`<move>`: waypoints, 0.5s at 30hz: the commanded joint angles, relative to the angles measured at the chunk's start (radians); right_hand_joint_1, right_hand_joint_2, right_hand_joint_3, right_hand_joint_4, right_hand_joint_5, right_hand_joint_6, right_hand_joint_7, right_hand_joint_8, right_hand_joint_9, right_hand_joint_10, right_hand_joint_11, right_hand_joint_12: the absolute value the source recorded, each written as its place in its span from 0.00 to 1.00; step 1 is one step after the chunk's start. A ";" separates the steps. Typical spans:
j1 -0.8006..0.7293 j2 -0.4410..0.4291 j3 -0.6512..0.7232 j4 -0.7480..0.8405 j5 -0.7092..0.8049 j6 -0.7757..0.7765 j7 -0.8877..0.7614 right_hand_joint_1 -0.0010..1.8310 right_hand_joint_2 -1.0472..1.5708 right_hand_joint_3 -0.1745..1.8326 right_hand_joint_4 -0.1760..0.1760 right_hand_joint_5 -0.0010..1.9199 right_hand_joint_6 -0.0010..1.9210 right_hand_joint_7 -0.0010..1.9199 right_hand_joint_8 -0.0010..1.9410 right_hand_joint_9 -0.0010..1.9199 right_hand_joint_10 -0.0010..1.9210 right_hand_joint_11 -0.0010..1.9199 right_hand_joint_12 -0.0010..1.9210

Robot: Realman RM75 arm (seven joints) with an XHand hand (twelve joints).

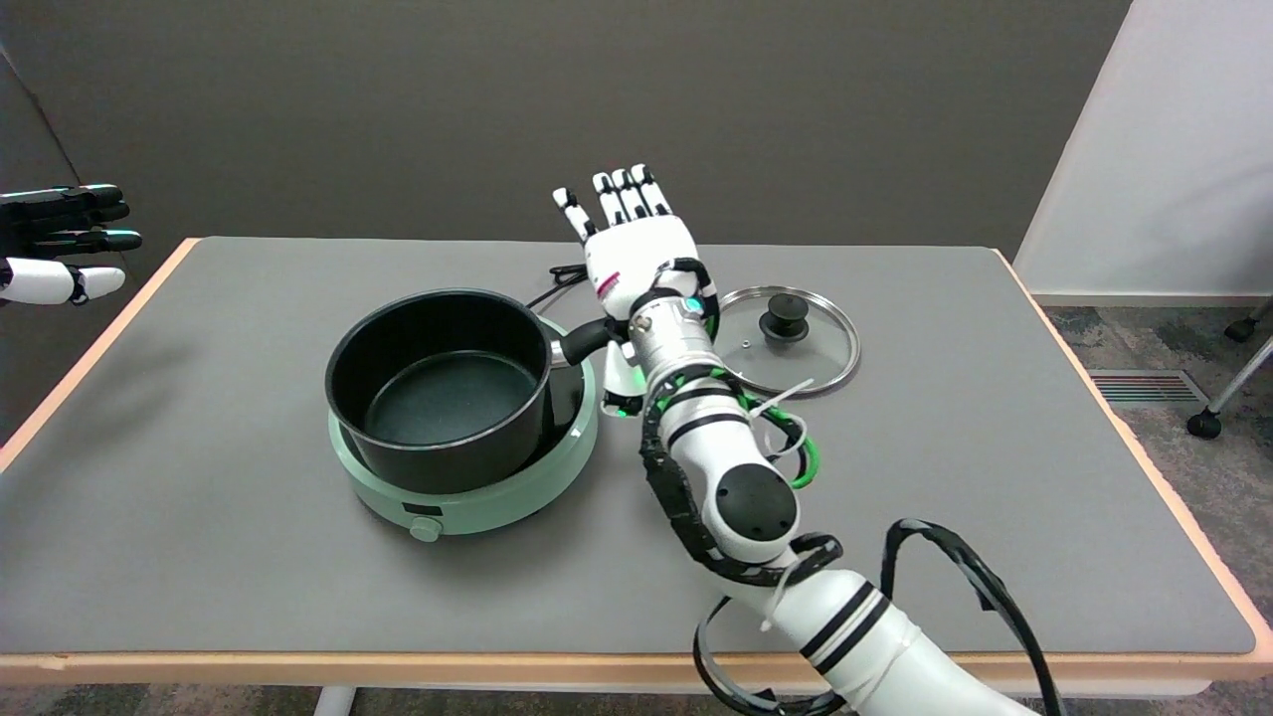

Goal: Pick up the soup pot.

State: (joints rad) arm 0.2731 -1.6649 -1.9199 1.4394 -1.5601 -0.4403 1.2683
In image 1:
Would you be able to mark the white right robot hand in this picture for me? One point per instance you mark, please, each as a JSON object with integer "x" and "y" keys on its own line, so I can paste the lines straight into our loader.
{"x": 641, "y": 259}

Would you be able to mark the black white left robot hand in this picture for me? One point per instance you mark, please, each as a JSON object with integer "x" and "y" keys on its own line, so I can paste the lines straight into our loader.
{"x": 40, "y": 281}

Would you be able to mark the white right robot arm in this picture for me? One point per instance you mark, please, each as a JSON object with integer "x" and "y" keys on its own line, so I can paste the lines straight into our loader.
{"x": 746, "y": 497}

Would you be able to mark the glass pot lid black knob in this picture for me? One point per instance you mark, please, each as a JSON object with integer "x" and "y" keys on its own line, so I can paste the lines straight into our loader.
{"x": 820, "y": 348}

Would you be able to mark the white zip tie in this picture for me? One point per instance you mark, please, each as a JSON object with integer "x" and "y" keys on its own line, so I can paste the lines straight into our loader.
{"x": 786, "y": 396}

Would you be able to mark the green induction cooker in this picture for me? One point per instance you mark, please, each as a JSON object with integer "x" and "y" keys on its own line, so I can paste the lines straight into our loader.
{"x": 497, "y": 502}

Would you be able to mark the grey table mat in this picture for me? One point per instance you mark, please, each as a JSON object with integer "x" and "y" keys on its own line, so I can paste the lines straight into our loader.
{"x": 298, "y": 577}

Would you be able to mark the white table leg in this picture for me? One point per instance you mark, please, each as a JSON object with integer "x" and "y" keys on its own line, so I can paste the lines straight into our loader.
{"x": 334, "y": 702}

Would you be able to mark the floor air vent grille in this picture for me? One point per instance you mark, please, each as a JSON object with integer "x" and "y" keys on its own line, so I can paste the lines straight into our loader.
{"x": 1144, "y": 388}

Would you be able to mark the grey chair leg with caster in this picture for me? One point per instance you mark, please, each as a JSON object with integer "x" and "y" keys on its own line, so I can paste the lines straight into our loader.
{"x": 1233, "y": 388}
{"x": 1243, "y": 326}

